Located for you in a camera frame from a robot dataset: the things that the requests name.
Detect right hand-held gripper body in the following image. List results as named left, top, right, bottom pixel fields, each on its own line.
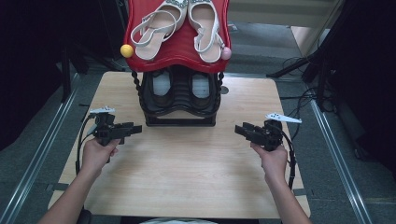
left=258, top=112, right=303, bottom=152

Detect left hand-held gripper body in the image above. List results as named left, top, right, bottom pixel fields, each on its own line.
left=89, top=105, right=125, bottom=147

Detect black leather shoe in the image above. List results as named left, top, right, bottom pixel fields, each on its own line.
left=188, top=69, right=214, bottom=110
left=150, top=68, right=176, bottom=108

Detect red and black shoe rack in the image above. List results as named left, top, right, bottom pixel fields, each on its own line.
left=120, top=0, right=233, bottom=128

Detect white slingback heeled shoe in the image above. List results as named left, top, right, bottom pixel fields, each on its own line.
left=130, top=0, right=189, bottom=62
left=187, top=0, right=226, bottom=64

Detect person's left hand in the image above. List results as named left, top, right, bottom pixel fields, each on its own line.
left=79, top=137, right=120, bottom=178

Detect person's right hand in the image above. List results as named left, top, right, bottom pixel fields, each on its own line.
left=250, top=143, right=288, bottom=185

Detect black metal stand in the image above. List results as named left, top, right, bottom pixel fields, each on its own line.
left=59, top=43, right=125, bottom=104
left=265, top=31, right=334, bottom=113

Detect person's grey clothing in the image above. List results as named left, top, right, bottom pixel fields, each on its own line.
left=139, top=218, right=219, bottom=224

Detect dark curtain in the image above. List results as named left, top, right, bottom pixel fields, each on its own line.
left=0, top=0, right=129, bottom=152
left=326, top=0, right=396, bottom=183

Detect beige wooden furniture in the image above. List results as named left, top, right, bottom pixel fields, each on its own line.
left=227, top=0, right=345, bottom=58

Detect right hand-held gripper cable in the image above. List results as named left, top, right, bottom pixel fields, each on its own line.
left=274, top=122, right=297, bottom=190

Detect black floor cables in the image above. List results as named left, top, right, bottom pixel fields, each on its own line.
left=279, top=55, right=337, bottom=141

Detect metal floor rail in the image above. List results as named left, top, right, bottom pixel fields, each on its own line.
left=224, top=73, right=278, bottom=79
left=0, top=73, right=82, bottom=224
left=307, top=99, right=375, bottom=224

